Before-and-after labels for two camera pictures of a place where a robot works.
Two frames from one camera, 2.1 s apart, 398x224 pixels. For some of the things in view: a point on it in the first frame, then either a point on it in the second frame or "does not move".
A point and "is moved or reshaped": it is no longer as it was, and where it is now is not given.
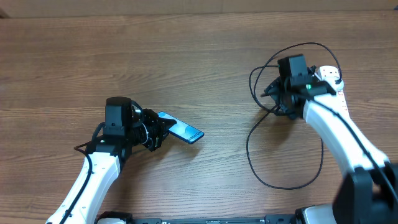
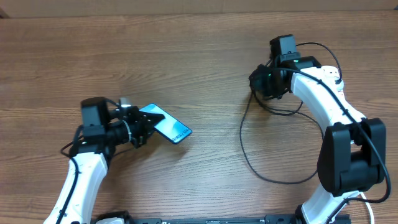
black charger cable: (272, 111) → (292, 113)
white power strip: (332, 75) does not move
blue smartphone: (182, 129) is moved or reshaped
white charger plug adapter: (338, 83) does not move
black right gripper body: (277, 91) → (265, 83)
